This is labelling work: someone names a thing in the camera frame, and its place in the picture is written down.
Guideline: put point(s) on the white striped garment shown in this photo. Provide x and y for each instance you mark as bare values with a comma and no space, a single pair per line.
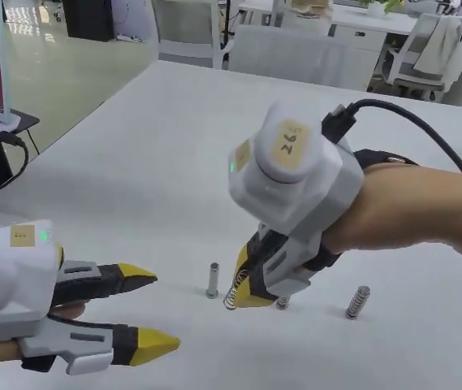
450,44

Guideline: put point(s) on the person's right hand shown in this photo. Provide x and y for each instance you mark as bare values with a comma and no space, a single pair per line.
360,211

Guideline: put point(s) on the person's left hand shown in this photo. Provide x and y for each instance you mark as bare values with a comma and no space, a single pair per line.
68,312

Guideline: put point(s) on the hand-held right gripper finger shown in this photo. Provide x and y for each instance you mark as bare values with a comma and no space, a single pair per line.
242,260
291,268

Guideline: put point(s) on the small black side table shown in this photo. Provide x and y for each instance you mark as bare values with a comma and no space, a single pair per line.
25,118

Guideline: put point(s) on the person's right forearm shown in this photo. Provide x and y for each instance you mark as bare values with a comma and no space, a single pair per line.
446,211

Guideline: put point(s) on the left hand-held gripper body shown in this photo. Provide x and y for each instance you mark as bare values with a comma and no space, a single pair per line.
9,280

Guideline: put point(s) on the grey office chair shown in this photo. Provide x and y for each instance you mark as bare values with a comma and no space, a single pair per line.
407,69

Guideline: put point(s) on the white office desk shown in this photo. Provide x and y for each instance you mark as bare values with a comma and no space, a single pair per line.
360,24

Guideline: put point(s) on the silver metal pin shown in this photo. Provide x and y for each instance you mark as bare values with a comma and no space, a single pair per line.
364,289
213,280

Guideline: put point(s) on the metal coil spring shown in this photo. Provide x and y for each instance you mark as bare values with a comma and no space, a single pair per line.
357,302
236,290
282,302

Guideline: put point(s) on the black cabinet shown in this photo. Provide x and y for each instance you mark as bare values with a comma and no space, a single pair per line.
88,18

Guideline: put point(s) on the green plant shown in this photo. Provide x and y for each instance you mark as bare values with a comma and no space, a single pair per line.
381,6

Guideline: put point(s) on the white office chair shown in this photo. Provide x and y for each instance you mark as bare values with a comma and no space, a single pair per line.
186,32

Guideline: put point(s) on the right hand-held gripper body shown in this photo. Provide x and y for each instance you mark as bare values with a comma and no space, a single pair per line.
295,191

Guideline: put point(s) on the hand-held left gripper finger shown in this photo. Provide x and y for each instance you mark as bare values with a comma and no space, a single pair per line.
92,341
92,280

